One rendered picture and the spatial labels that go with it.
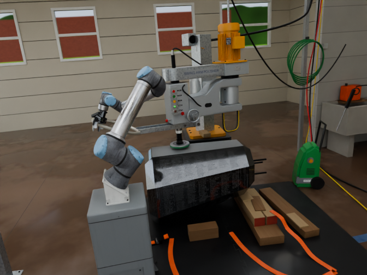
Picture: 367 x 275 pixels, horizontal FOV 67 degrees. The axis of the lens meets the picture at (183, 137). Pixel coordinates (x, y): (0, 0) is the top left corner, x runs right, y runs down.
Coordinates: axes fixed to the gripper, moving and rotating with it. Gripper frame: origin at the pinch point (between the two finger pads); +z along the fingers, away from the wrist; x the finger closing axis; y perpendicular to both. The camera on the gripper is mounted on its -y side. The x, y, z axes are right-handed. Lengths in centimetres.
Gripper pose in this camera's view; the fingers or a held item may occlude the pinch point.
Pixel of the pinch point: (95, 130)
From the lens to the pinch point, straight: 270.4
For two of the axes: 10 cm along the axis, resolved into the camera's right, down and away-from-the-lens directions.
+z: -2.9, 9.5, 1.2
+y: 7.7, 3.1, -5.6
